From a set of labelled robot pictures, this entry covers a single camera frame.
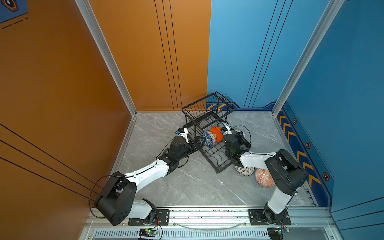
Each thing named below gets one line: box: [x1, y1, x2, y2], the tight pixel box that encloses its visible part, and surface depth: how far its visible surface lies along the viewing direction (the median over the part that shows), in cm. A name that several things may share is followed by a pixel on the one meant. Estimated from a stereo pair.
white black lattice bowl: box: [234, 165, 255, 176], surface depth 89 cm
